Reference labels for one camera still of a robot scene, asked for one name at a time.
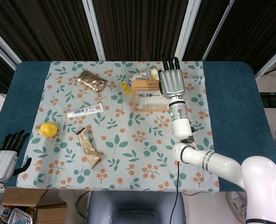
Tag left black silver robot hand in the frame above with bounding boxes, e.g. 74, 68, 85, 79
0, 130, 33, 182

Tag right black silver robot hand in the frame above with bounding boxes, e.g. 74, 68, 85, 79
158, 55, 186, 98

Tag yellow white snack bag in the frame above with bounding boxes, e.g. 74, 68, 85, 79
121, 66, 163, 95

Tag metal tray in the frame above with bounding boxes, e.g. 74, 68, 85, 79
6, 208, 34, 224

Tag yellow lemon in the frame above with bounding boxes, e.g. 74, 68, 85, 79
39, 122, 59, 139

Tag teal blue table cover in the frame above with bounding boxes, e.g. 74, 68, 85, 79
0, 61, 276, 193

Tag brown cardboard box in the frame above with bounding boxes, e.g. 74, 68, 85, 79
1, 188, 68, 224

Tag gold foil snack bag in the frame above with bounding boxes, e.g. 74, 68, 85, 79
76, 70, 109, 93

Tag floral print tablecloth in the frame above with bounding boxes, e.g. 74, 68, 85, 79
16, 60, 220, 194

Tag brown snack bar wrapper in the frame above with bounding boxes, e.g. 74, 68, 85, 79
75, 127, 103, 169

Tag white toothpaste box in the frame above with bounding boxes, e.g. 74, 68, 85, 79
66, 102, 104, 119

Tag black tripod legs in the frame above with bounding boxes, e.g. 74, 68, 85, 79
263, 66, 276, 76

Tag dark grey chair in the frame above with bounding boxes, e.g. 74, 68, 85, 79
86, 191, 187, 224

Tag white sneaker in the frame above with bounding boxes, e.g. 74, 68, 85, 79
226, 190, 248, 223

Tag wooden framed box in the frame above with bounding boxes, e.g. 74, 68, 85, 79
131, 80, 173, 112

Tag black cable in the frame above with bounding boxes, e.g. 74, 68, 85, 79
170, 160, 181, 224
76, 191, 92, 220

